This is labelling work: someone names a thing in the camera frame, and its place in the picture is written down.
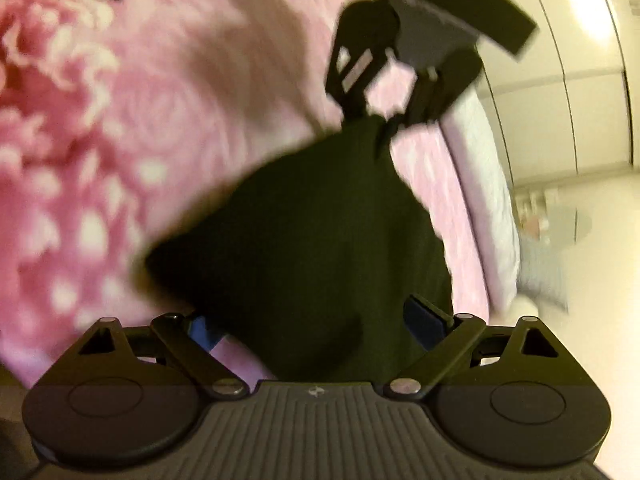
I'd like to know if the round glass side table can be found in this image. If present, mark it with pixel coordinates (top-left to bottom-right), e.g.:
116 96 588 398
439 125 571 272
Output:
521 205 592 250

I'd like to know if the pink rose pattern blanket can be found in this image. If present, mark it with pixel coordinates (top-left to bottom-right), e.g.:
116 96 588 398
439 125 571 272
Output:
0 0 522 391

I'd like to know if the grey pillow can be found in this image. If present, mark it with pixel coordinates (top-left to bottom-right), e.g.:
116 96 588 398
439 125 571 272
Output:
516 235 568 312

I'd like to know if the black zip-up jacket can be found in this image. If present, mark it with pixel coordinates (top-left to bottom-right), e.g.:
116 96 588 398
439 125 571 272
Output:
146 116 452 382

